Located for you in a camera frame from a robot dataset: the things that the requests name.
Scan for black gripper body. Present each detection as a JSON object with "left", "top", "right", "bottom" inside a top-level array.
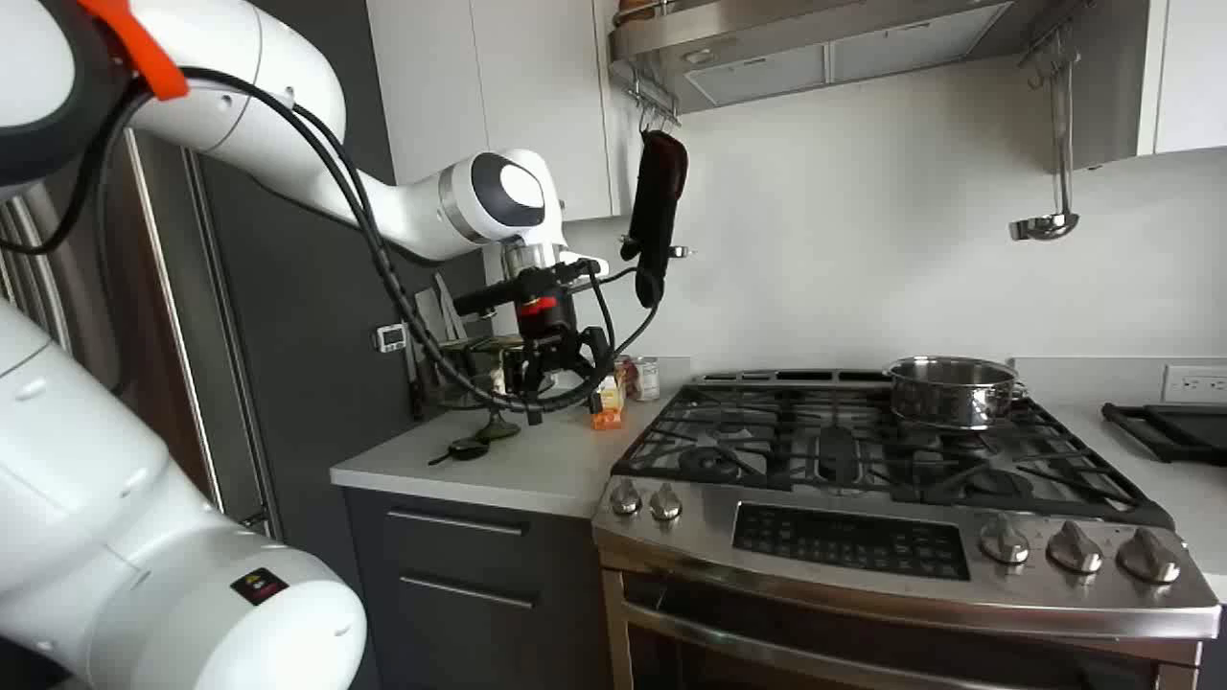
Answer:
[{"left": 502, "top": 320, "right": 617, "bottom": 391}]

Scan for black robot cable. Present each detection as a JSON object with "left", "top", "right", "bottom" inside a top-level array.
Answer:
[{"left": 0, "top": 64, "right": 665, "bottom": 428}]

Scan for dark grey tall cabinet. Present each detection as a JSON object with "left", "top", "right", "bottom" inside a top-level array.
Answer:
[{"left": 131, "top": 0, "right": 433, "bottom": 578}]

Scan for dark grey base cabinet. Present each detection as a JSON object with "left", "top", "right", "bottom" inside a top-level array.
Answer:
[{"left": 341, "top": 488, "right": 613, "bottom": 690}]

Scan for small orange jar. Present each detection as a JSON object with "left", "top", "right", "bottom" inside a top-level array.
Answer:
[{"left": 585, "top": 371, "right": 633, "bottom": 435}]

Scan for large silver stove knob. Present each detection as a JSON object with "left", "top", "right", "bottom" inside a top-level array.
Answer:
[
  {"left": 1042, "top": 518, "right": 1106, "bottom": 578},
  {"left": 979, "top": 514, "right": 1036, "bottom": 570},
  {"left": 1115, "top": 527, "right": 1187, "bottom": 592}
]

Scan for black flat tray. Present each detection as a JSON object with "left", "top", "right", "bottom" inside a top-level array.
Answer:
[{"left": 1099, "top": 399, "right": 1227, "bottom": 469}]

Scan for white wall cabinet grey side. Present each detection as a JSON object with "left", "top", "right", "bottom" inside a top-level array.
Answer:
[{"left": 1068, "top": 0, "right": 1227, "bottom": 172}]

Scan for stainless steel gas range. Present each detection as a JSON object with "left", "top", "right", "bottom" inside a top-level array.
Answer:
[{"left": 585, "top": 367, "right": 1227, "bottom": 690}]

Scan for short silver drawer handle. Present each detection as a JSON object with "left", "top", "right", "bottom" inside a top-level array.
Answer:
[{"left": 384, "top": 506, "right": 498, "bottom": 541}]

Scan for stainless steel pot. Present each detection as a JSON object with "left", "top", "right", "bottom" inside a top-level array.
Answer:
[{"left": 884, "top": 353, "right": 1031, "bottom": 439}]

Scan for black cast iron grates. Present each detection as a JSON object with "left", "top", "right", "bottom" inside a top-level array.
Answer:
[{"left": 609, "top": 367, "right": 1174, "bottom": 529}]

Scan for white two-door wall cabinet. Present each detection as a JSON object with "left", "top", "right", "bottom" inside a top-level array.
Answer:
[{"left": 363, "top": 0, "right": 626, "bottom": 225}]

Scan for wide white wall outlet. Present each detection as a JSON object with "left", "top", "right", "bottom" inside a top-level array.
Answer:
[{"left": 1159, "top": 359, "right": 1227, "bottom": 407}]

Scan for hanging metal ladle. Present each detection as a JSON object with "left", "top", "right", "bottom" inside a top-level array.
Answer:
[{"left": 1009, "top": 49, "right": 1085, "bottom": 246}]

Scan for orange strap on arm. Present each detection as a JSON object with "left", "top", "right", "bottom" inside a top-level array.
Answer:
[{"left": 76, "top": 0, "right": 194, "bottom": 104}]

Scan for black oven mitt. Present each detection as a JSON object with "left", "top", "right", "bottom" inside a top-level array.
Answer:
[{"left": 617, "top": 126, "right": 692, "bottom": 312}]

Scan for small spice jar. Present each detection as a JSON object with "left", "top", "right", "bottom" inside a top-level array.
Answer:
[{"left": 633, "top": 358, "right": 665, "bottom": 407}]

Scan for stainless steel refrigerator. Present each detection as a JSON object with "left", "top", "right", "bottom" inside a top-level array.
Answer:
[{"left": 0, "top": 126, "right": 221, "bottom": 514}]

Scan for long silver drawer handle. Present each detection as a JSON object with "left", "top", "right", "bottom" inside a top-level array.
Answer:
[{"left": 394, "top": 570, "right": 540, "bottom": 614}]

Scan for silver oven door handle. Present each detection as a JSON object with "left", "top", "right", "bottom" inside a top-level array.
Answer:
[{"left": 617, "top": 593, "right": 1163, "bottom": 690}]

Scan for stainless steel range hood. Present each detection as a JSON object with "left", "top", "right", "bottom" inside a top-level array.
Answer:
[{"left": 607, "top": 0, "right": 1105, "bottom": 119}]

